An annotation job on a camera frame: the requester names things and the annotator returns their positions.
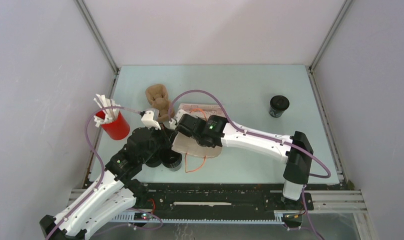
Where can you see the white paper bag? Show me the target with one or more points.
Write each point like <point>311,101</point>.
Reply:
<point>188,146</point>

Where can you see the black cup stack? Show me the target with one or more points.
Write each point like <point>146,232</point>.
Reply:
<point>171,159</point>

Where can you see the brown pulp cup carrier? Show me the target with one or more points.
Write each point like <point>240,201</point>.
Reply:
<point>158,98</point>

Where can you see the black takeout cup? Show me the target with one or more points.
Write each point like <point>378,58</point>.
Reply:
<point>276,112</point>

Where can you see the black cup lid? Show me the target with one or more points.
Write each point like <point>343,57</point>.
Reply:
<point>279,103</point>

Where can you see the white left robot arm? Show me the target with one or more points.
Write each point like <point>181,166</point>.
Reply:
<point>116,190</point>

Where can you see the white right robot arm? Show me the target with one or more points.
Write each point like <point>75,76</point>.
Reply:
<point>294,151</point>

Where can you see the red cup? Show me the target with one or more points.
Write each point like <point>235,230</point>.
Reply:
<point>115,126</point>

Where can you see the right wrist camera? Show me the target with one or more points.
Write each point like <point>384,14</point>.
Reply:
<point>175,120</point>

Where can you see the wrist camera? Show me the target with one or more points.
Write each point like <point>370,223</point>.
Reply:
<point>175,120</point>
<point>150,119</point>

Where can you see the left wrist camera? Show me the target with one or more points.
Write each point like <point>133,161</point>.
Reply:
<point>150,119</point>

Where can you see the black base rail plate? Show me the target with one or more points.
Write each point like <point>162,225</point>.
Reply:
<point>221,202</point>

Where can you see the aluminium frame post left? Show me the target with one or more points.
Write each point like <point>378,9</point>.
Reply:
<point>92,25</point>

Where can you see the aluminium frame post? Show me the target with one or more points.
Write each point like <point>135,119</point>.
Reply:
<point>345,8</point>
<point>92,25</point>

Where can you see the aluminium frame post right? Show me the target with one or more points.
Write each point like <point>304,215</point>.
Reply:
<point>345,8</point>

